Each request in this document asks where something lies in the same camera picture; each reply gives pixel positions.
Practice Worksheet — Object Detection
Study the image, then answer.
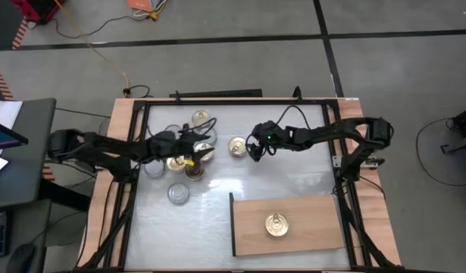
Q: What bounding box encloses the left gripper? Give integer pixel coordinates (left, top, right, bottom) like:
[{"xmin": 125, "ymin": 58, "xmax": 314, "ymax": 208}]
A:
[{"xmin": 141, "ymin": 132, "xmax": 215, "ymax": 163}]

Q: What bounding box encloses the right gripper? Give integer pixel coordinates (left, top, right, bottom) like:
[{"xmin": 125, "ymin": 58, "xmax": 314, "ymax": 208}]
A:
[{"xmin": 247, "ymin": 127, "xmax": 290, "ymax": 163}]

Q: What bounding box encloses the black shelf side panel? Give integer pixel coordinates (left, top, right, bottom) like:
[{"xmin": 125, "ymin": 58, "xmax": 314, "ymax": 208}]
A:
[{"xmin": 228, "ymin": 192, "xmax": 237, "ymax": 258}]

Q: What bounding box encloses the wooden shelf board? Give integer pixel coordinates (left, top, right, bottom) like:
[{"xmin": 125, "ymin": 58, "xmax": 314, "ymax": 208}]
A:
[{"xmin": 231, "ymin": 194, "xmax": 346, "ymax": 258}]

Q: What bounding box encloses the flat black bar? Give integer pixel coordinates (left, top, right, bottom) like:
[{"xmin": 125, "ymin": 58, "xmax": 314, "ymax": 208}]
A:
[{"xmin": 168, "ymin": 88, "xmax": 264, "ymax": 99}]

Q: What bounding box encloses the black desk beam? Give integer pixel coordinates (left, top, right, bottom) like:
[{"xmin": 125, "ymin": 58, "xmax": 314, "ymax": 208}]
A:
[{"xmin": 39, "ymin": 177, "xmax": 92, "ymax": 212}]

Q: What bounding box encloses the orange pad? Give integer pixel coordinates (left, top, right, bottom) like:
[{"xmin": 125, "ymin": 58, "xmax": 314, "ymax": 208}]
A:
[{"xmin": 127, "ymin": 0, "xmax": 169, "ymax": 13}]

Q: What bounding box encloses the dark grey low desk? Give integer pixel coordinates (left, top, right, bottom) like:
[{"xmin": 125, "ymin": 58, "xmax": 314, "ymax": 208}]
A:
[{"xmin": 0, "ymin": 199, "xmax": 54, "ymax": 273}]

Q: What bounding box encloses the white paper sheet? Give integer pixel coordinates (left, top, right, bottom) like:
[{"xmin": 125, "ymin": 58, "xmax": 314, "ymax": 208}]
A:
[{"xmin": 0, "ymin": 100, "xmax": 23, "ymax": 132}]

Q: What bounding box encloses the laptop with blue screen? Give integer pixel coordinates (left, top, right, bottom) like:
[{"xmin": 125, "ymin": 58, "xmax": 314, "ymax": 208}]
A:
[{"xmin": 0, "ymin": 119, "xmax": 29, "ymax": 152}]

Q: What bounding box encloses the black computer mouse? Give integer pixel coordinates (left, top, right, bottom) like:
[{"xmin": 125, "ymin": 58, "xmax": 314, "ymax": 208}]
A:
[{"xmin": 5, "ymin": 242, "xmax": 37, "ymax": 273}]

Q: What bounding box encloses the black floor device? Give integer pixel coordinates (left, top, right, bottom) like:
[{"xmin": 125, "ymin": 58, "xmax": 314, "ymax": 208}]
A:
[{"xmin": 439, "ymin": 105, "xmax": 466, "ymax": 155}]

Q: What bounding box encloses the red and black case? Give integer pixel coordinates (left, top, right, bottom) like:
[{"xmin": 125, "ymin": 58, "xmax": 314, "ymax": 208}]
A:
[{"xmin": 11, "ymin": 0, "xmax": 66, "ymax": 24}]

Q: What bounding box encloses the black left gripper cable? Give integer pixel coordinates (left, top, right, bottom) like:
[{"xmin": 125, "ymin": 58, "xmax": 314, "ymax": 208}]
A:
[{"xmin": 182, "ymin": 117, "xmax": 217, "ymax": 134}]

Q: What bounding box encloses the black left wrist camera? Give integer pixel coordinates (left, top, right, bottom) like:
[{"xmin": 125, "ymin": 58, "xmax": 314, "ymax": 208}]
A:
[{"xmin": 155, "ymin": 130, "xmax": 180, "ymax": 148}]

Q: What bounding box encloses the black metal table frame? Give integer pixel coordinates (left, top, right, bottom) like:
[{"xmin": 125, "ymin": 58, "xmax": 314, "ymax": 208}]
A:
[{"xmin": 71, "ymin": 96, "xmax": 404, "ymax": 273}]

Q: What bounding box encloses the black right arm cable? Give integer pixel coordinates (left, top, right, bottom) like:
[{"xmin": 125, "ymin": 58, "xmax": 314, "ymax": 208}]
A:
[{"xmin": 274, "ymin": 104, "xmax": 313, "ymax": 130}]

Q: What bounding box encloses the silver metal bracket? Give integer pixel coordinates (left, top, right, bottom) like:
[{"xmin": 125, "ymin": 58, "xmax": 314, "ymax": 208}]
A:
[{"xmin": 332, "ymin": 154, "xmax": 378, "ymax": 168}]

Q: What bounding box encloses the coiled black cable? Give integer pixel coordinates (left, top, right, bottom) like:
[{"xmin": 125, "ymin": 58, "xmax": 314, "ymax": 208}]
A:
[{"xmin": 122, "ymin": 84, "xmax": 152, "ymax": 99}]

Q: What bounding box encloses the yellow cable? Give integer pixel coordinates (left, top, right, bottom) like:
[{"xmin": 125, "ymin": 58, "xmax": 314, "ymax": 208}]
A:
[{"xmin": 53, "ymin": 0, "xmax": 130, "ymax": 90}]

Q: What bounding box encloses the thin black cable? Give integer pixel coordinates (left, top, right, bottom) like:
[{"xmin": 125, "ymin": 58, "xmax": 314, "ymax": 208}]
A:
[{"xmin": 54, "ymin": 108, "xmax": 112, "ymax": 119}]

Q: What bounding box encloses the white cable bundle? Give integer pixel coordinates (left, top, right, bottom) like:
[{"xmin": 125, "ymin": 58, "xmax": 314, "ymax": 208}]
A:
[{"xmin": 133, "ymin": 7, "xmax": 169, "ymax": 22}]

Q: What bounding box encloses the long black floor cable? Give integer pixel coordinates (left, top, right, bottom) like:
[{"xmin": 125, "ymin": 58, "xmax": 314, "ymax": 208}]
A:
[{"xmin": 50, "ymin": 14, "xmax": 150, "ymax": 39}]

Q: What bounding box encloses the looped black floor cable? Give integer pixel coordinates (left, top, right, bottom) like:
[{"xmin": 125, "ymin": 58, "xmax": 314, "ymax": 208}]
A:
[{"xmin": 415, "ymin": 117, "xmax": 466, "ymax": 187}]

